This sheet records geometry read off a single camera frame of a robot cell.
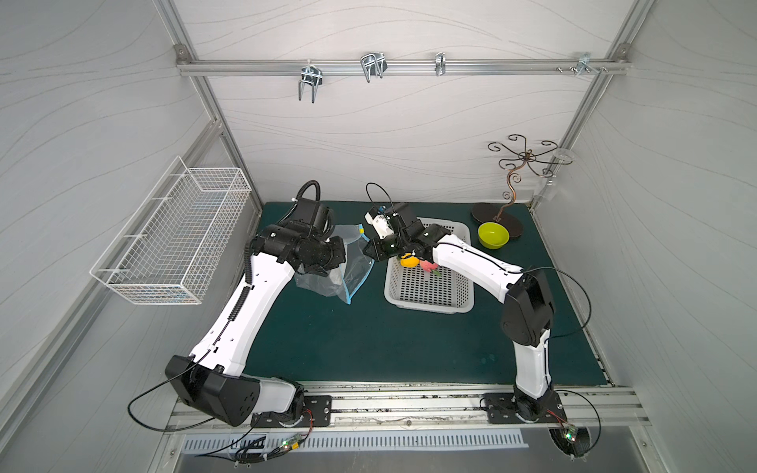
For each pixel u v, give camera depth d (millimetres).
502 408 688
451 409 748
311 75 781
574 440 717
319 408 735
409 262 932
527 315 492
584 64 763
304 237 492
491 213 1155
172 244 691
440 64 783
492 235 1087
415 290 956
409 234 666
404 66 787
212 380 372
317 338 879
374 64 765
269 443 700
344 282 861
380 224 768
